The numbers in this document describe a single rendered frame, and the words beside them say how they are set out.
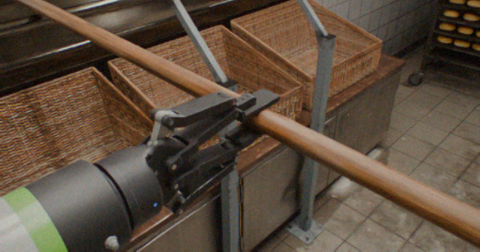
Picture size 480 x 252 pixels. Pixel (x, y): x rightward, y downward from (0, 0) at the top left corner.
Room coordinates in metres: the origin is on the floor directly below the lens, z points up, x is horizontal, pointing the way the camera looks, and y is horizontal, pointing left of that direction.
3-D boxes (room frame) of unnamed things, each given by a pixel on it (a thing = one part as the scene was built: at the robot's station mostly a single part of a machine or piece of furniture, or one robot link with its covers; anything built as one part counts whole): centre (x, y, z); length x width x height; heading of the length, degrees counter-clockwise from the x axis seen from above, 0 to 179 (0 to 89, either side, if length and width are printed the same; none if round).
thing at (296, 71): (1.80, -0.31, 0.72); 0.56 x 0.49 x 0.28; 135
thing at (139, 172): (0.32, 0.09, 1.20); 0.09 x 0.07 x 0.08; 136
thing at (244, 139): (0.43, -0.01, 1.18); 0.07 x 0.03 x 0.01; 136
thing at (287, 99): (1.37, 0.12, 0.72); 0.56 x 0.49 x 0.28; 134
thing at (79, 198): (0.27, 0.15, 1.20); 0.12 x 0.06 x 0.09; 46
